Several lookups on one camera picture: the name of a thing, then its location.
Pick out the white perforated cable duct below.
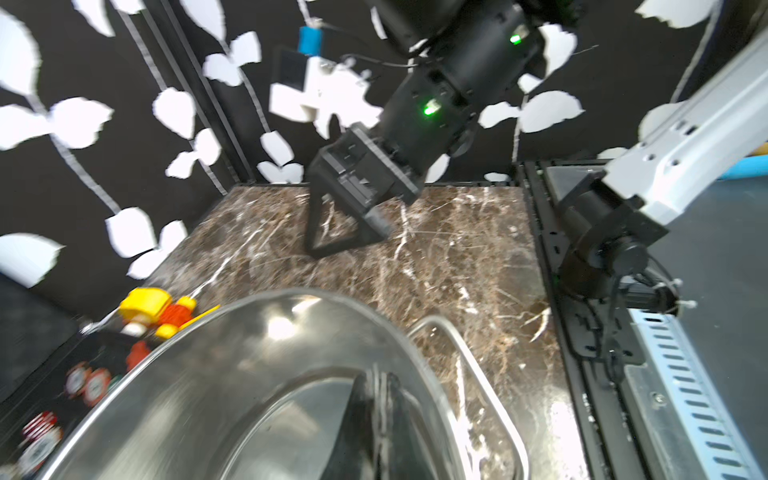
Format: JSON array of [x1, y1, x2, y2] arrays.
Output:
[[625, 309, 766, 479]]

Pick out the red plastic piece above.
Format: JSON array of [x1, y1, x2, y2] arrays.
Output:
[[125, 341, 152, 372]]

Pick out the yellow red toy blocks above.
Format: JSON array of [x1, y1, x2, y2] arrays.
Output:
[[118, 288, 221, 340]]

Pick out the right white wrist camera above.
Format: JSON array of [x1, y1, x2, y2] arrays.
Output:
[[269, 26, 383, 140]]

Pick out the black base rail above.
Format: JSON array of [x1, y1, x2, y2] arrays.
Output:
[[518, 161, 661, 479]]

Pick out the stainless steel pot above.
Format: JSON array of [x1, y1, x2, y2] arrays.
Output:
[[40, 289, 530, 479]]

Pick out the black open case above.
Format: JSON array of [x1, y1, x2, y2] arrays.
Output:
[[1, 277, 154, 479]]

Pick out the long metal spoon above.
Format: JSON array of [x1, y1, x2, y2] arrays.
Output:
[[321, 370, 438, 479]]

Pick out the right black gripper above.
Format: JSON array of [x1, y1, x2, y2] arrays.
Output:
[[304, 123, 423, 259]]

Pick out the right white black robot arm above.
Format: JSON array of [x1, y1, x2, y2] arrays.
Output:
[[305, 1, 767, 299]]

